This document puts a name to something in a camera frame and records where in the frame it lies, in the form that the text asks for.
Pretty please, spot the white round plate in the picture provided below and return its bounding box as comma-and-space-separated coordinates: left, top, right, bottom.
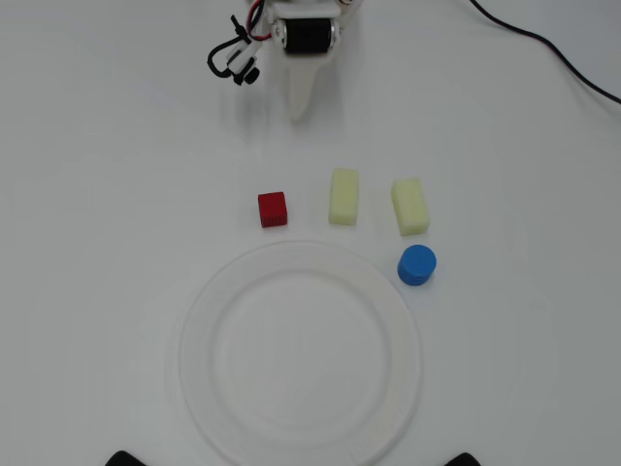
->
178, 240, 423, 466

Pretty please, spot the black stand foot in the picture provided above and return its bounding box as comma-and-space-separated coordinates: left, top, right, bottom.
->
443, 451, 491, 466
104, 449, 147, 466

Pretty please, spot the red cube block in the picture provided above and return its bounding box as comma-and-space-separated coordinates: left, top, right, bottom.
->
257, 191, 288, 229

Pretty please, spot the pale yellow sponge block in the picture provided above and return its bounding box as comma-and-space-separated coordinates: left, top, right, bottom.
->
328, 167, 361, 227
390, 177, 432, 238

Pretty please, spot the black camera cable loop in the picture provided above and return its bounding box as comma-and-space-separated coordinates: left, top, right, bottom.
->
207, 14, 249, 80

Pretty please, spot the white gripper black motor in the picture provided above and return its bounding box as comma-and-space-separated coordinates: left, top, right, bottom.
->
268, 0, 360, 123

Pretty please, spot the white wrist camera black lens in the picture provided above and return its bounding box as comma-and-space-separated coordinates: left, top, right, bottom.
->
223, 38, 262, 87

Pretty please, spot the long black power cable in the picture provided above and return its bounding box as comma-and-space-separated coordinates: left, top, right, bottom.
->
469, 0, 621, 105

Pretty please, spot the blue ribbed cylinder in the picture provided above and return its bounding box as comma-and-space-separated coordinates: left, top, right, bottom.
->
397, 244, 438, 288

